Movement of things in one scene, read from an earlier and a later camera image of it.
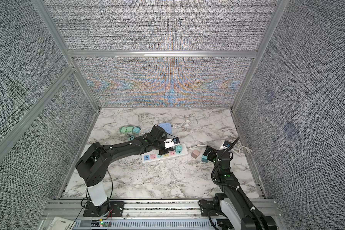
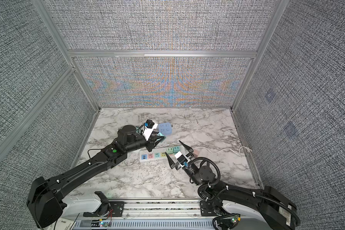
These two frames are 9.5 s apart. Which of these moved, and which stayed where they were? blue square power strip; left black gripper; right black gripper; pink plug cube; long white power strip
Moved: left black gripper; right black gripper
Stayed: long white power strip; pink plug cube; blue square power strip
